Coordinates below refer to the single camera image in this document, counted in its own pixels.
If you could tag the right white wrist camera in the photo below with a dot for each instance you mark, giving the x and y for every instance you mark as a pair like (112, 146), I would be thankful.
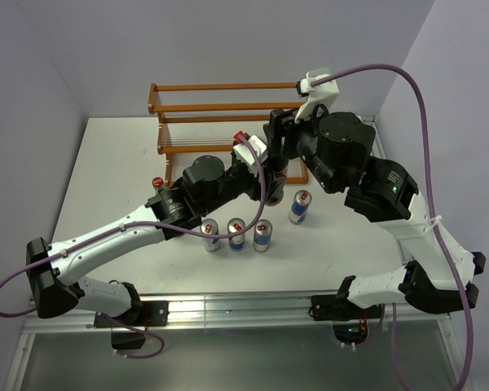
(325, 93)

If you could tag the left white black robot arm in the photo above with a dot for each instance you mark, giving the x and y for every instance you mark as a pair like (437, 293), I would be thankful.
(58, 277)

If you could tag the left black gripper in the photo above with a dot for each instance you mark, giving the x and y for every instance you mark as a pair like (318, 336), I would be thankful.
(254, 190)

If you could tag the cola glass bottle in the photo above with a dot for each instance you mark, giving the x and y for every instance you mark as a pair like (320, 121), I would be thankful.
(158, 183)
(276, 169)

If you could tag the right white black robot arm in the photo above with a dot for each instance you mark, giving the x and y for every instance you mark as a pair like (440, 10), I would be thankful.
(336, 147)

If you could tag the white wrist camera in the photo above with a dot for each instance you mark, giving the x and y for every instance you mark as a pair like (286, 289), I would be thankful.
(250, 150)
(325, 93)

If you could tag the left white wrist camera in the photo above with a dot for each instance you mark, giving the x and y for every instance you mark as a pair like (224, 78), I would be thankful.
(250, 150)

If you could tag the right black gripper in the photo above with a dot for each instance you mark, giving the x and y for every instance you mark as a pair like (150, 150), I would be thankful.
(277, 126)

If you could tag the energy drink can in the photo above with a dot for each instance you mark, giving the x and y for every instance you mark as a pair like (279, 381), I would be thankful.
(262, 233)
(209, 228)
(236, 226)
(300, 205)

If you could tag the aluminium right side rail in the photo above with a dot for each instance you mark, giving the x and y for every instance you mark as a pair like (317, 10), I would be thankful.
(368, 119)

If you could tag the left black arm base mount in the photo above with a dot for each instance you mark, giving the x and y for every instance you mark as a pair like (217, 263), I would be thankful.
(130, 335)

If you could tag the orange three-tier wooden shelf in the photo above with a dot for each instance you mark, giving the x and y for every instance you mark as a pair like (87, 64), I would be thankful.
(198, 118)

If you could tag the aluminium front rail frame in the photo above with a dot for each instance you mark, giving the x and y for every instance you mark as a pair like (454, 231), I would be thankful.
(199, 311)

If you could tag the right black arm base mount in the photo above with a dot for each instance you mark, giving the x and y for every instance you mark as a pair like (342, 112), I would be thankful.
(328, 308)

